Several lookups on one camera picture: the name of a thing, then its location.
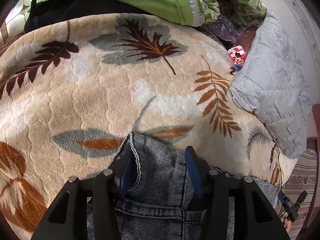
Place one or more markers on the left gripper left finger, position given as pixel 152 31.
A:
pixel 124 168

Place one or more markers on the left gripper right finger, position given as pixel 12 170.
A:
pixel 198 169

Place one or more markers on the grey denim pants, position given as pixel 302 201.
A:
pixel 162 204

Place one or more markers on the person's right hand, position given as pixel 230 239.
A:
pixel 286 223

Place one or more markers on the striped beige bedsheet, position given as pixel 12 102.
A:
pixel 303 178

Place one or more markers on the beige leaf-pattern blanket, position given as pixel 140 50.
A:
pixel 72 92

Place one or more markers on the grey quilted pillow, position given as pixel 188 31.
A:
pixel 271 84

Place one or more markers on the red white small box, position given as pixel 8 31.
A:
pixel 238 56

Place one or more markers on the dark purple cloth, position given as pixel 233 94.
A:
pixel 222 30

